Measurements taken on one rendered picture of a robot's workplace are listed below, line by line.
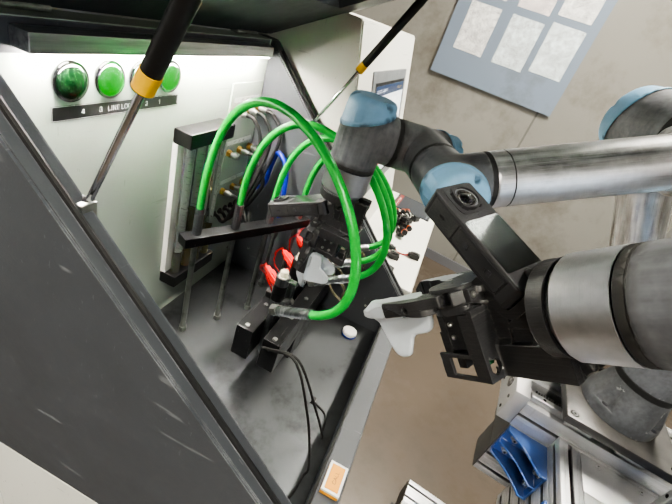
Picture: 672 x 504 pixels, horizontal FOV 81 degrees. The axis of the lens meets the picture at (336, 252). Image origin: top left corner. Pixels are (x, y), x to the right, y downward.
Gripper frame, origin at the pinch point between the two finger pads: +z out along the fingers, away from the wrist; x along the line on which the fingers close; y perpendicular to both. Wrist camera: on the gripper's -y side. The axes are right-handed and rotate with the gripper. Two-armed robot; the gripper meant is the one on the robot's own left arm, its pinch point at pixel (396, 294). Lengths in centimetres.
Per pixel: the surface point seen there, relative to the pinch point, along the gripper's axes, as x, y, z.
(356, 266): 0.8, -4.2, 7.7
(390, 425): 65, 80, 130
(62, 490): -43, 17, 48
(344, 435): 0.1, 24.3, 28.1
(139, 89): -20.6, -23.8, -4.2
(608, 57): 268, -72, 83
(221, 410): -19.9, 7.0, 13.3
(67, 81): -24.8, -36.5, 16.8
